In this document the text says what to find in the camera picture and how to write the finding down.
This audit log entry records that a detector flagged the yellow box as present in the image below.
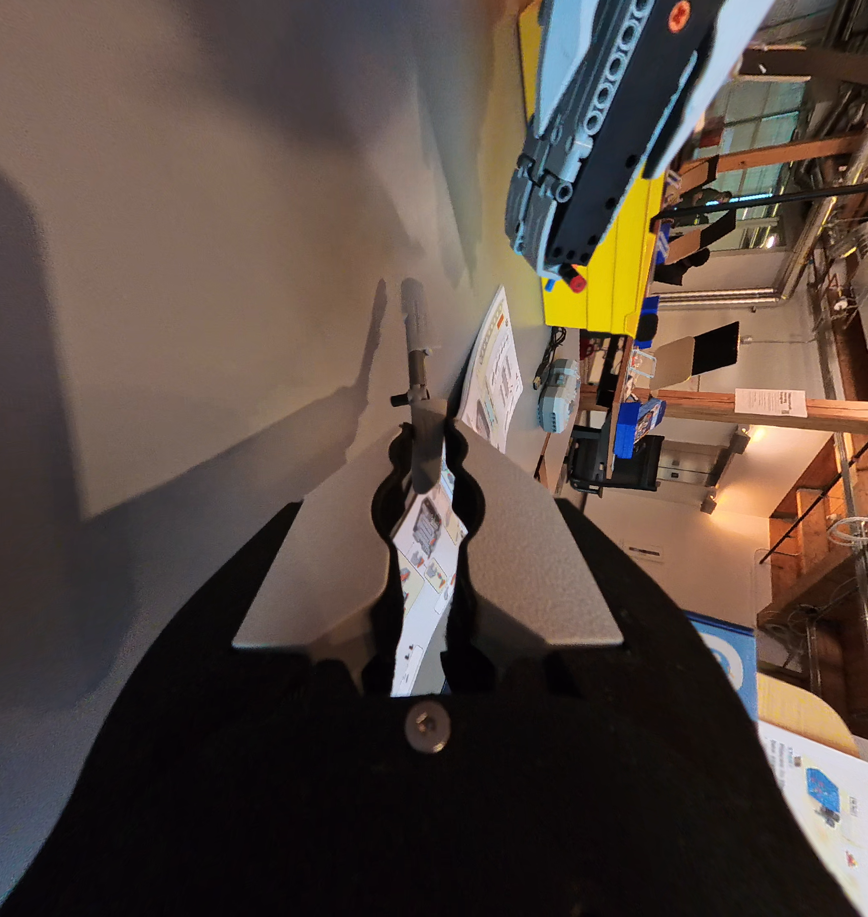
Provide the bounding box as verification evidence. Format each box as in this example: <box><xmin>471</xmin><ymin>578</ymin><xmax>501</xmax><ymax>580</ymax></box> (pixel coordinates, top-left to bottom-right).
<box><xmin>517</xmin><ymin>0</ymin><xmax>669</xmax><ymax>336</ymax></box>

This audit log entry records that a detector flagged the black beige chair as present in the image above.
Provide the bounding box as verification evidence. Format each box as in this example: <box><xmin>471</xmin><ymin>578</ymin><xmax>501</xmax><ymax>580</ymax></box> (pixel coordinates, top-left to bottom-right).
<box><xmin>652</xmin><ymin>320</ymin><xmax>742</xmax><ymax>392</ymax></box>

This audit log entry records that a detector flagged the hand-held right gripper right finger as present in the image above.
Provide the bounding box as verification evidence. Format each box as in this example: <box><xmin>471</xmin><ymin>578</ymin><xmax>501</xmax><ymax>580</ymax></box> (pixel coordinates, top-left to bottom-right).
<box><xmin>444</xmin><ymin>417</ymin><xmax>626</xmax><ymax>685</ymax></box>

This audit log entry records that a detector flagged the white paper label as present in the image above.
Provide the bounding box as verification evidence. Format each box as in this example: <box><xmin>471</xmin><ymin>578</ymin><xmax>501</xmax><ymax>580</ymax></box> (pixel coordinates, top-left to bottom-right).
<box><xmin>733</xmin><ymin>386</ymin><xmax>809</xmax><ymax>419</ymax></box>

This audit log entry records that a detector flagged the black crate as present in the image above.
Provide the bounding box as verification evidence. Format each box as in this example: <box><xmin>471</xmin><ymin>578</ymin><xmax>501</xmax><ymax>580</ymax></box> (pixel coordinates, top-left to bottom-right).
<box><xmin>568</xmin><ymin>426</ymin><xmax>665</xmax><ymax>496</ymax></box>

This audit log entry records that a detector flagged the grey building block rod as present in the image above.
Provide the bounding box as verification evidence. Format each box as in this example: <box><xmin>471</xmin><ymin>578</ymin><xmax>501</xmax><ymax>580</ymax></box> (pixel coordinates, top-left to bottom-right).
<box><xmin>389</xmin><ymin>278</ymin><xmax>450</xmax><ymax>497</ymax></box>

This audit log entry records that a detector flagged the blue robot toy box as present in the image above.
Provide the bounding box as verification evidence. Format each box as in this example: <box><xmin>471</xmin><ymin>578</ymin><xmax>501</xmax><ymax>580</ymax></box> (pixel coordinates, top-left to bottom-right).
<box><xmin>683</xmin><ymin>611</ymin><xmax>762</xmax><ymax>722</ymax></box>

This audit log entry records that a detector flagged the white printed instruction sheet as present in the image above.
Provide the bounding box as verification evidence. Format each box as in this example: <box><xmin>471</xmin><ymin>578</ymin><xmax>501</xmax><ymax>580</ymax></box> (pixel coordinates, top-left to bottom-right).
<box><xmin>755</xmin><ymin>718</ymin><xmax>868</xmax><ymax>917</ymax></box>

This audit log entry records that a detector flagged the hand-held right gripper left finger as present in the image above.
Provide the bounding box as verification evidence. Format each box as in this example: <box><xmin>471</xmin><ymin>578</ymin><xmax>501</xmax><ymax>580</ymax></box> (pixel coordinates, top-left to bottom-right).
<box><xmin>232</xmin><ymin>421</ymin><xmax>415</xmax><ymax>690</ymax></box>

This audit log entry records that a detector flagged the wooden beam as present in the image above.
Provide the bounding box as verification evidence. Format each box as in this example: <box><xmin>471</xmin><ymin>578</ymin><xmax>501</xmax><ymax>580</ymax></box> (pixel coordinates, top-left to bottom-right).
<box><xmin>649</xmin><ymin>389</ymin><xmax>868</xmax><ymax>436</ymax></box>

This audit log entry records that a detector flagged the grey building block hub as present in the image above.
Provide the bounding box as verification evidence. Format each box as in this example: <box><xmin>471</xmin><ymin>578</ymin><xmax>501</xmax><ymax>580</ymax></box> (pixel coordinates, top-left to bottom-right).
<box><xmin>536</xmin><ymin>357</ymin><xmax>584</xmax><ymax>435</ymax></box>

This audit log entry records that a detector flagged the black grey building block assembly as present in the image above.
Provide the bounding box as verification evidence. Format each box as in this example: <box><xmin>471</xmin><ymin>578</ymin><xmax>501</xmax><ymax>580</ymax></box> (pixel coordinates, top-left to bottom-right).
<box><xmin>505</xmin><ymin>0</ymin><xmax>737</xmax><ymax>295</ymax></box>

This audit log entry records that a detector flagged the open instruction booklet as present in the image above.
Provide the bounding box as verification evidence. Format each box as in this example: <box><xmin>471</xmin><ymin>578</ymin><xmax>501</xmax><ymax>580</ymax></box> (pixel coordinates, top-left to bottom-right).
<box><xmin>389</xmin><ymin>285</ymin><xmax>525</xmax><ymax>697</ymax></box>

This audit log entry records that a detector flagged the black cable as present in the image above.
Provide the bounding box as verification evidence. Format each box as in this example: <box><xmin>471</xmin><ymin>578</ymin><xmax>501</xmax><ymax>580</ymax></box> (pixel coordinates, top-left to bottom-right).
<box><xmin>532</xmin><ymin>325</ymin><xmax>570</xmax><ymax>392</ymax></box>

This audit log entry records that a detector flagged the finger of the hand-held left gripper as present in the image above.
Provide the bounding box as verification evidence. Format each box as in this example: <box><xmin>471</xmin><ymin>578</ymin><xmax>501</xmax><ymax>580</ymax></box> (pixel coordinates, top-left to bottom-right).
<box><xmin>525</xmin><ymin>0</ymin><xmax>640</xmax><ymax>137</ymax></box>
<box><xmin>643</xmin><ymin>0</ymin><xmax>780</xmax><ymax>181</ymax></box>

